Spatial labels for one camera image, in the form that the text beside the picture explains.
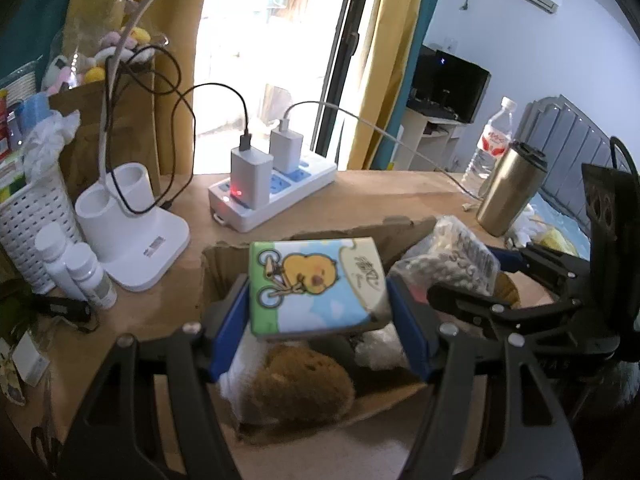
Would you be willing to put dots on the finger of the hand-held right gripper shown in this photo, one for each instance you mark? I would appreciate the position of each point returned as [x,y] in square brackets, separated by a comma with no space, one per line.
[512,260]
[450,296]

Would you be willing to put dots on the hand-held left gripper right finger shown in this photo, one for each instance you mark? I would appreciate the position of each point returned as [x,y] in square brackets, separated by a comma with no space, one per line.
[410,330]

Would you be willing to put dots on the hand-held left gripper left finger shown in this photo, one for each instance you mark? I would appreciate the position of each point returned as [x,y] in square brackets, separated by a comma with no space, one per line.
[230,330]

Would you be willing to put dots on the clear packet of beads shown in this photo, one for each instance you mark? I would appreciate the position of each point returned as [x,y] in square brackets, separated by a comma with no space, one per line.
[450,255]

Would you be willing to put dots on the brown cardboard box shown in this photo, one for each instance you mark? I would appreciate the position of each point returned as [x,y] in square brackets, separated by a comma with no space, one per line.
[225,270]

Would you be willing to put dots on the brown plush toy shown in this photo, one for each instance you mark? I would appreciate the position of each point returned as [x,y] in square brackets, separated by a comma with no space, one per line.
[300,380]

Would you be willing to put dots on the cartoon print tissue pack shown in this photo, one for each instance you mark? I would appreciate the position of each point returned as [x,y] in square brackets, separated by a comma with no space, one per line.
[320,285]

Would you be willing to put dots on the yellow soft item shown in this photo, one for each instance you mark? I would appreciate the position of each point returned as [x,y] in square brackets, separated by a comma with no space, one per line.
[557,240]

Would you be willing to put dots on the white crumpled cloth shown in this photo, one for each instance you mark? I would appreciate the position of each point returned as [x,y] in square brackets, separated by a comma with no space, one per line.
[525,230]

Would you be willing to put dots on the white fluffy cloth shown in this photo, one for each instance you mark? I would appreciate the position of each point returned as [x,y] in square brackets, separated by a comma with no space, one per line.
[240,365]

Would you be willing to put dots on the steel tumbler with black lid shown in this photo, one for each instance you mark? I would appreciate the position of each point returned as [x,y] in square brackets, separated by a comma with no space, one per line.
[505,195]

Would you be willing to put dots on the white desk lamp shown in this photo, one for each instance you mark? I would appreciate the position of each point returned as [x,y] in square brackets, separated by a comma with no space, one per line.
[145,260]

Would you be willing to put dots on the clear water bottle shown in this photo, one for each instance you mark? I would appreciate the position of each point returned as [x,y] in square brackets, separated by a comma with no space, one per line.
[492,145]

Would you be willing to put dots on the grey padded headboard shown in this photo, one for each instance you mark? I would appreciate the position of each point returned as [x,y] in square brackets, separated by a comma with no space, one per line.
[565,135]

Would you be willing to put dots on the white plastic bottle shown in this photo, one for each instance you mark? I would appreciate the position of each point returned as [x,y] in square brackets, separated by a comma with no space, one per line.
[50,240]
[90,275]

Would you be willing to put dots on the white monitor stand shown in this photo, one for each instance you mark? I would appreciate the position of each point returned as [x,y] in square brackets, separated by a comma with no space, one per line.
[415,135]

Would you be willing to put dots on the white power strip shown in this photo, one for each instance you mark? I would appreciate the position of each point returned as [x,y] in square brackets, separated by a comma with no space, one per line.
[300,185]

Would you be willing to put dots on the small black device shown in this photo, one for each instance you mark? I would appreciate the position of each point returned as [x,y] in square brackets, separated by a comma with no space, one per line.
[60,307]

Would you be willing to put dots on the black monitor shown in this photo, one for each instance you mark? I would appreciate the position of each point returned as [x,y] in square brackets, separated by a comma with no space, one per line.
[450,82]

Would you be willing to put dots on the small white box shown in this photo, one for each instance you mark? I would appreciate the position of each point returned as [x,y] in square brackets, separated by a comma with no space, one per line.
[30,360]

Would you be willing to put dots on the white plastic basket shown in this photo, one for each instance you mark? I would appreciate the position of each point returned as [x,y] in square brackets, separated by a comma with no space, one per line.
[30,230]

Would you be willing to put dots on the brown paper bag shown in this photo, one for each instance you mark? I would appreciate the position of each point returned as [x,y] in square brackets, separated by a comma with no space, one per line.
[120,125]

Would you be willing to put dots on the white plastic bag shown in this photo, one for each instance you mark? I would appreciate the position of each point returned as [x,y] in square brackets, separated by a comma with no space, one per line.
[47,145]

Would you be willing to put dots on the blue sponge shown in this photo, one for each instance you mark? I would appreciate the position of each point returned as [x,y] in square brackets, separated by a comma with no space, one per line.
[36,110]

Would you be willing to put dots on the clear bag of plush toys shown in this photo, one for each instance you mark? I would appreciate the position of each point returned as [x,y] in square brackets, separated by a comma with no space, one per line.
[115,40]

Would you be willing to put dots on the black door frame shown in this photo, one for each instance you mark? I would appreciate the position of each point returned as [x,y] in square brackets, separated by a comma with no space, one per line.
[345,60]

